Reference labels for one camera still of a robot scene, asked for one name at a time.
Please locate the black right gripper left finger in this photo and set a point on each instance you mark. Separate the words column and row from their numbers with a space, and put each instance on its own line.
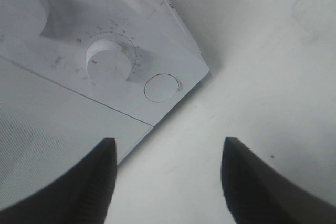
column 81, row 195

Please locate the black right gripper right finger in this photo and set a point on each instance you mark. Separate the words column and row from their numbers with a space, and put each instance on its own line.
column 256, row 193

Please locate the white microwave door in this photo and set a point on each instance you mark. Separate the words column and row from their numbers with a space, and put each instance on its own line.
column 47, row 129

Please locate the white round door button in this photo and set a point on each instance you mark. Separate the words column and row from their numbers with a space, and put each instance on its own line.
column 161, row 88

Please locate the white lower timer knob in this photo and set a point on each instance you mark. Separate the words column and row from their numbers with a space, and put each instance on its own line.
column 110, row 61

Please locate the white microwave oven body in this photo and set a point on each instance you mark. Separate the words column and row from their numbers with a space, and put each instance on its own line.
column 160, row 40

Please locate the white upper power knob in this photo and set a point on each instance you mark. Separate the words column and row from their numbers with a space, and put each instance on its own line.
column 24, row 18

